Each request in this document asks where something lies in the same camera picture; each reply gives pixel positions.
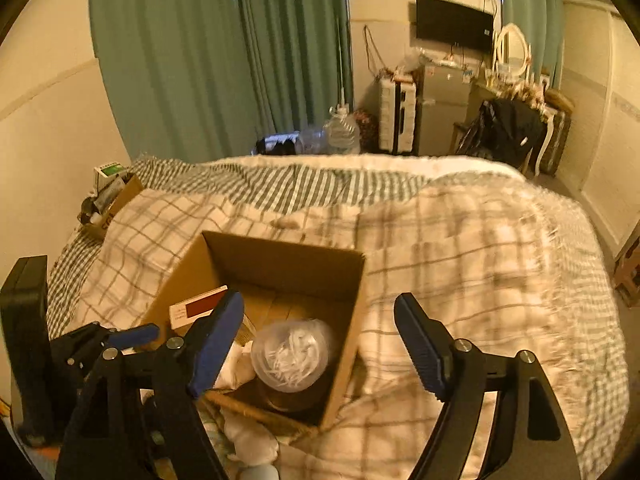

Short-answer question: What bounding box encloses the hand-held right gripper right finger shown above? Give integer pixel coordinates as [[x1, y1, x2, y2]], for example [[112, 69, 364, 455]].
[[393, 292, 583, 480]]

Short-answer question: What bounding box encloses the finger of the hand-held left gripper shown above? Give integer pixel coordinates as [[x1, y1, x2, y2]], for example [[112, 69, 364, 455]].
[[50, 323, 162, 395]]

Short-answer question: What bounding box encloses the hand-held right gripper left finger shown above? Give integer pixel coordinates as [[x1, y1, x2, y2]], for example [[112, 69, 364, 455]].
[[55, 289, 246, 480]]

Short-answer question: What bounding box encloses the clear plastic lidded container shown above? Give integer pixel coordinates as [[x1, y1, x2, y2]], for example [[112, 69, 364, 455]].
[[250, 317, 339, 412]]

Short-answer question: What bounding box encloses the large brown cardboard box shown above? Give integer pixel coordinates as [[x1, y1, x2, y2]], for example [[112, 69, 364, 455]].
[[140, 230, 368, 432]]

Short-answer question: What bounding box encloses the white crumpled cloth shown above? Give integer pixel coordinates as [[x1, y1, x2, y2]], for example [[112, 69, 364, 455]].
[[214, 339, 259, 392], [222, 409, 282, 465]]

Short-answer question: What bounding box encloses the red and white small box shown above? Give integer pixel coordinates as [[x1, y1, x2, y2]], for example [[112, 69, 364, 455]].
[[169, 285, 229, 332]]

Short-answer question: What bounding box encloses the cream plaid blanket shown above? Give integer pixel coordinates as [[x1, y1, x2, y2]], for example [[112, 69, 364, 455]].
[[75, 174, 629, 480]]

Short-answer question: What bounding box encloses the small brown cardboard box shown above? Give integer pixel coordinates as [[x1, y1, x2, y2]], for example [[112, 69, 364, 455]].
[[79, 172, 147, 242]]

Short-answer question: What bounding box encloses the green and white box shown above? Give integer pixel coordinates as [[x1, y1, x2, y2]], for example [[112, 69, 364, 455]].
[[93, 160, 127, 192]]

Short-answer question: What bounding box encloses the green striped blanket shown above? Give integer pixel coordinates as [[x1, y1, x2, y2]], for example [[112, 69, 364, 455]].
[[47, 157, 432, 332]]

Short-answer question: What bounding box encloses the wooden stool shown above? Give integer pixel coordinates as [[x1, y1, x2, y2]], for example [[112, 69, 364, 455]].
[[612, 247, 640, 307]]

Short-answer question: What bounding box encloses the small clear plastic bottle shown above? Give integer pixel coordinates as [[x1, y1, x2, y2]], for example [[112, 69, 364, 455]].
[[297, 127, 329, 155]]

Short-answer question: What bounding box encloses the large clear water bottle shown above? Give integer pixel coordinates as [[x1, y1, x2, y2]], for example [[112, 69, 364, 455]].
[[322, 102, 362, 155]]

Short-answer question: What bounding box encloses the white suitcase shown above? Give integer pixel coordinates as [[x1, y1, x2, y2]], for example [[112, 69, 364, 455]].
[[377, 75, 419, 154]]

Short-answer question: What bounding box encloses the black bag on chair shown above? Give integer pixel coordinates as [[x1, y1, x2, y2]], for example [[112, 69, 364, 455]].
[[454, 97, 549, 167]]

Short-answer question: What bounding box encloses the grey mini fridge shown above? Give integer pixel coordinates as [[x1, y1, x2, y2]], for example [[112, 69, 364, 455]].
[[417, 62, 474, 157]]

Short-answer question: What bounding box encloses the white vanity table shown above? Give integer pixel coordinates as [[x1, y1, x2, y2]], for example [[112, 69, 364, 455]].
[[520, 79, 575, 177]]

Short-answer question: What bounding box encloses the wide green curtain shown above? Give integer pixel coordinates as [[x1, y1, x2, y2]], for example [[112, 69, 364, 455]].
[[89, 0, 354, 162]]

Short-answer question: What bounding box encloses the white oval mirror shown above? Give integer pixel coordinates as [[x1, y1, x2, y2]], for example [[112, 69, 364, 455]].
[[492, 22, 532, 82]]

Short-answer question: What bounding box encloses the narrow green curtain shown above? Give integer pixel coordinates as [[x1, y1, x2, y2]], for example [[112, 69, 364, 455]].
[[499, 0, 567, 87]]

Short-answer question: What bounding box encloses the black wall television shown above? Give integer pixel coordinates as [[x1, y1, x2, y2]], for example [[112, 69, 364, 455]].
[[415, 0, 495, 54]]

